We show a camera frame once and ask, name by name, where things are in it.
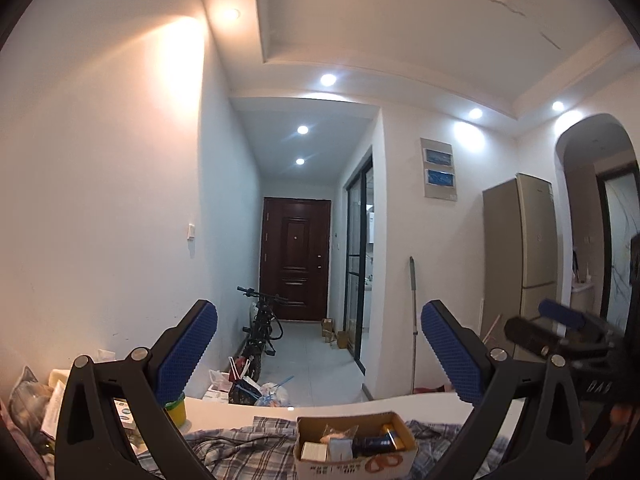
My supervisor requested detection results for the beige refrigerator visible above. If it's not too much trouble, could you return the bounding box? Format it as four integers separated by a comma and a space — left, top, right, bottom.
482, 172, 558, 346

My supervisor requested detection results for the pale blue packet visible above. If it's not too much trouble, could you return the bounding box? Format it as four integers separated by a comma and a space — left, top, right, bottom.
327, 439, 353, 463

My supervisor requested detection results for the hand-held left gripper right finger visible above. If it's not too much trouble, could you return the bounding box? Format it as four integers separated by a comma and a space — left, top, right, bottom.
420, 299, 588, 480

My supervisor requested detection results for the black plastic bag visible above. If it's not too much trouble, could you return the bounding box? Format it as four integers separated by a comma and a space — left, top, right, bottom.
227, 382, 258, 406

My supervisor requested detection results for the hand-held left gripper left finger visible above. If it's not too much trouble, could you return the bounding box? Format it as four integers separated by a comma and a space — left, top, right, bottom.
54, 299, 219, 480

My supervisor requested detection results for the grey electrical panel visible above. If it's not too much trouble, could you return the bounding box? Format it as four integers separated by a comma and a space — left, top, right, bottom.
420, 137, 458, 202

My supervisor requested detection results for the black bicycle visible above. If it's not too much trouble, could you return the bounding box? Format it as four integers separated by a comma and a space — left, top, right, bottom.
236, 285, 290, 383

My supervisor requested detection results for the dark framed frosted glass door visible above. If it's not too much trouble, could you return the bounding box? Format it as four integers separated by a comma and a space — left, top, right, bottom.
595, 162, 640, 326

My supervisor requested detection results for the yellow container with green rim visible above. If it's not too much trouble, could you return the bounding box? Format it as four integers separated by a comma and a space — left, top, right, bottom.
164, 392, 187, 423

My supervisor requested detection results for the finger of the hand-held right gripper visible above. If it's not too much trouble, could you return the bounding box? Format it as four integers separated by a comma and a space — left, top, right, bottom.
539, 299, 587, 330
504, 316, 569, 357

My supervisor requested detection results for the white vanity cabinet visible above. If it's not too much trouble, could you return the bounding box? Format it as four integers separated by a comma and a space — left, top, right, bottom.
570, 282, 596, 321

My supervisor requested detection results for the clear plastic bag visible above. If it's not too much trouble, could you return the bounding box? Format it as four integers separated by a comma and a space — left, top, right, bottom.
9, 365, 56, 453

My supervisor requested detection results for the blue plaid shirt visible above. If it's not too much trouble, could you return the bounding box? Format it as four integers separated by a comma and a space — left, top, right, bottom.
135, 415, 506, 480

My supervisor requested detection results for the dark blue packet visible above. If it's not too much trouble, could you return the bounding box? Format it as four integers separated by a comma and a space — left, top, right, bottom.
352, 435, 393, 458

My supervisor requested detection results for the person's right hand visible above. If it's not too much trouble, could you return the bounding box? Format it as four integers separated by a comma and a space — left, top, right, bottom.
585, 402, 636, 468

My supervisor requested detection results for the white plastic bag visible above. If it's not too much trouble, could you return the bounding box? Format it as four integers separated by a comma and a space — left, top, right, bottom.
252, 380, 296, 408

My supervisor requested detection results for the black framed sliding glass door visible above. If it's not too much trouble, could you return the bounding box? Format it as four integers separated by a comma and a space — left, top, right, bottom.
343, 152, 375, 373

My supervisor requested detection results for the white box with black text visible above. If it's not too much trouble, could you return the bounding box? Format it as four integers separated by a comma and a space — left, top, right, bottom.
40, 380, 66, 436

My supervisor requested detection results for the cardboard box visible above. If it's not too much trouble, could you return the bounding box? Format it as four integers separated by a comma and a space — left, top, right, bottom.
291, 411, 420, 480

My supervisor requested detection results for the dark brown entrance door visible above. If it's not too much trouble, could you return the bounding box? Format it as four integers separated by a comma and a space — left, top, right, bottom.
259, 197, 333, 322

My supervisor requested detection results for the flat white box blue print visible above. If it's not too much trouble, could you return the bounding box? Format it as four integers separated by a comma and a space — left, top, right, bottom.
112, 397, 136, 431

